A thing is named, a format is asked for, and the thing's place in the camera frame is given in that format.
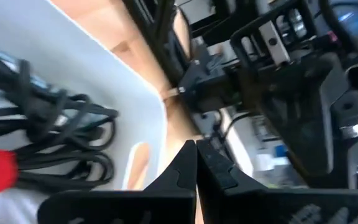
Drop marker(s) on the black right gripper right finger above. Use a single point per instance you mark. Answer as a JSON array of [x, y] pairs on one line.
[[244, 199]]

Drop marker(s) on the white rectangular tray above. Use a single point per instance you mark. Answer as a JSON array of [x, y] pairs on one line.
[[73, 77]]

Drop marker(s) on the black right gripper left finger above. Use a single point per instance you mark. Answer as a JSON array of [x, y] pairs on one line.
[[166, 193]]

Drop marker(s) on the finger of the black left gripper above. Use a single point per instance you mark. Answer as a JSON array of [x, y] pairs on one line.
[[297, 130]]

